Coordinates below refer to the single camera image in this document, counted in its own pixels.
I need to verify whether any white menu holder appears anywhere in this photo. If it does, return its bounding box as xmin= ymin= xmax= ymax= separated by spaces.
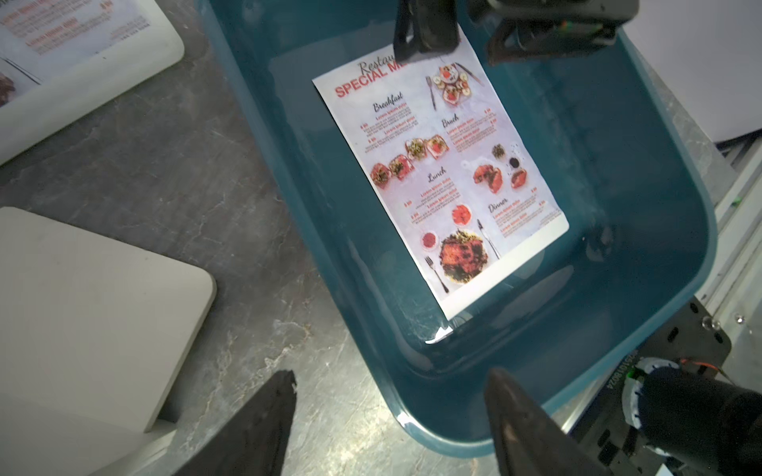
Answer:
xmin=1 ymin=1 xmax=185 ymax=163
xmin=1 ymin=206 xmax=216 ymax=475

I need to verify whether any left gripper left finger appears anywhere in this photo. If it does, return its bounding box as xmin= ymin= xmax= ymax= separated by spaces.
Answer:
xmin=177 ymin=370 xmax=297 ymax=476

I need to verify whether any teal plastic tray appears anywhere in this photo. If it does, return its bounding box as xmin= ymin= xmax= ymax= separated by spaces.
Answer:
xmin=198 ymin=1 xmax=718 ymax=457

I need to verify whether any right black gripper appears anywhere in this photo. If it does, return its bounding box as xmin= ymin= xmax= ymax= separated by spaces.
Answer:
xmin=393 ymin=0 xmax=640 ymax=65

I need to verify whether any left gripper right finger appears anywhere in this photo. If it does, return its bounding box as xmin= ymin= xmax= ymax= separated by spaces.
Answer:
xmin=484 ymin=368 xmax=610 ymax=476

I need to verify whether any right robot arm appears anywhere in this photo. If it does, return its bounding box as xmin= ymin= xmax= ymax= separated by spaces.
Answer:
xmin=396 ymin=1 xmax=761 ymax=475

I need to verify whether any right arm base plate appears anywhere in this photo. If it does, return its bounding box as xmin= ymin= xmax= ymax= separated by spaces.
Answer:
xmin=570 ymin=299 xmax=731 ymax=475

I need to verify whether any special menu sheet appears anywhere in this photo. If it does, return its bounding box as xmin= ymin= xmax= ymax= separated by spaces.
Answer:
xmin=1 ymin=0 xmax=150 ymax=105
xmin=314 ymin=34 xmax=570 ymax=319

